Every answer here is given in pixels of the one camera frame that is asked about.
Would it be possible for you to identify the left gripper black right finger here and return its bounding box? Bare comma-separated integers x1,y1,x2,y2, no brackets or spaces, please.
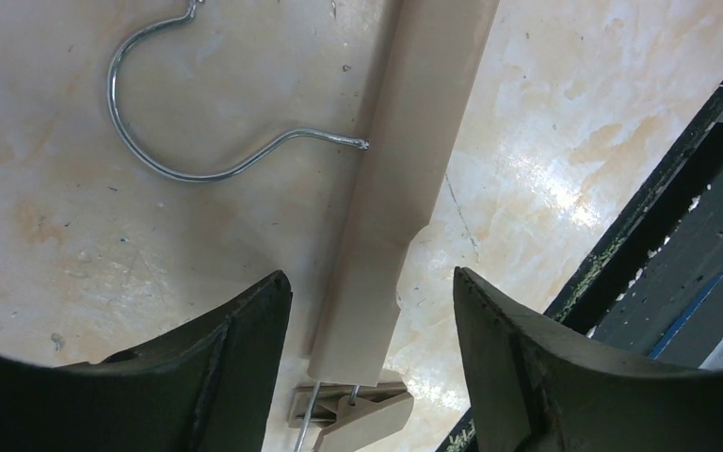
453,267,723,451

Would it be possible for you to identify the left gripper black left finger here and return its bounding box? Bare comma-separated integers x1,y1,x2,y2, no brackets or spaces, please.
0,271,293,451

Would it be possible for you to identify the beige hanger of navy underwear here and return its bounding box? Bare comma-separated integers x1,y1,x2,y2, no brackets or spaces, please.
106,1,498,451

